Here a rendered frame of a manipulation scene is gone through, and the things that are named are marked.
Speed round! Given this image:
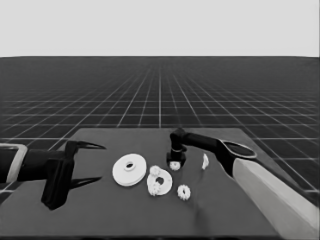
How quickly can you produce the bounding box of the small white gear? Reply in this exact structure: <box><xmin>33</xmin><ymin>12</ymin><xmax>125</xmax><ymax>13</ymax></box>
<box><xmin>149</xmin><ymin>165</ymin><xmax>162</xmax><ymax>178</ymax></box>
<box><xmin>169</xmin><ymin>160</ymin><xmax>182</xmax><ymax>172</ymax></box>
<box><xmin>147</xmin><ymin>184</ymin><xmax>162</xmax><ymax>198</ymax></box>

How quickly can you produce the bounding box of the large thick white disc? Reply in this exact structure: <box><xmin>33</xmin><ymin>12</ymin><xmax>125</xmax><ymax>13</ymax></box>
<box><xmin>111</xmin><ymin>153</ymin><xmax>148</xmax><ymax>188</ymax></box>

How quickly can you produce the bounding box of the white round carrier with pins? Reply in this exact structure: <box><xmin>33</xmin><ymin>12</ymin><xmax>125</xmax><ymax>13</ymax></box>
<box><xmin>146</xmin><ymin>166</ymin><xmax>174</xmax><ymax>197</ymax></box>

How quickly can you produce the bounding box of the small white T-shaped piece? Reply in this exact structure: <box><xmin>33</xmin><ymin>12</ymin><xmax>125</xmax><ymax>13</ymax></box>
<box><xmin>201</xmin><ymin>152</ymin><xmax>210</xmax><ymax>171</ymax></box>

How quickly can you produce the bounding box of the medium white gear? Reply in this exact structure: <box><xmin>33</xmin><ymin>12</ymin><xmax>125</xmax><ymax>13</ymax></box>
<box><xmin>176</xmin><ymin>184</ymin><xmax>192</xmax><ymax>202</ymax></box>

